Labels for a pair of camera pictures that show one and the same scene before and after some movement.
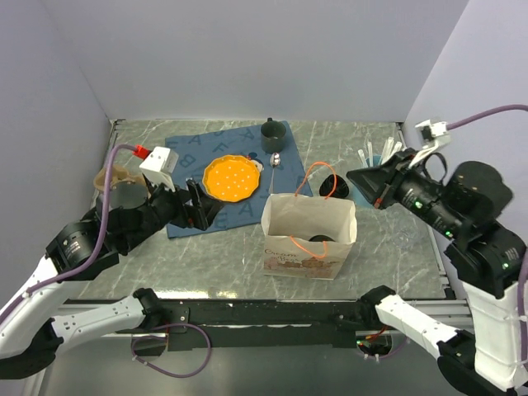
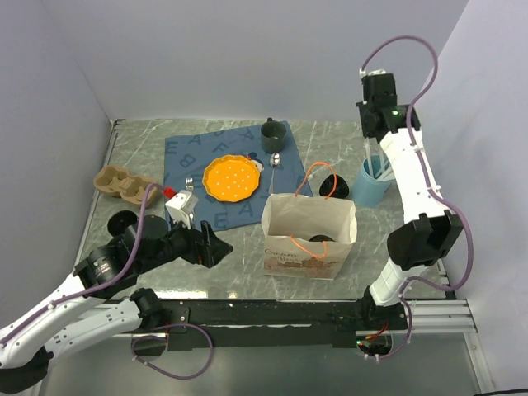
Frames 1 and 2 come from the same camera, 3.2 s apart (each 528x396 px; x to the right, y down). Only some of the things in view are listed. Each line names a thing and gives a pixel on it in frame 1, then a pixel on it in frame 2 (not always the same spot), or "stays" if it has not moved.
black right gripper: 374,181 to 362,109
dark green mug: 272,134 stays
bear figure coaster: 252,157 stays
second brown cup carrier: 119,175 stays
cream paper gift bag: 306,237 stays
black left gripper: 206,207 to 208,253
